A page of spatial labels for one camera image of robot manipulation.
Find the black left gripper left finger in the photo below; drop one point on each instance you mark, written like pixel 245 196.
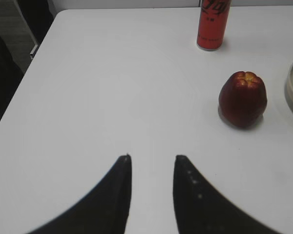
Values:
pixel 104 210

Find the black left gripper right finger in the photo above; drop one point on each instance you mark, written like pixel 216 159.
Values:
pixel 201 209

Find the red apple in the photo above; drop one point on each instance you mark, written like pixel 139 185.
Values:
pixel 243 99

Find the red soda can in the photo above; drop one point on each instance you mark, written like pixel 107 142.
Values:
pixel 212 23

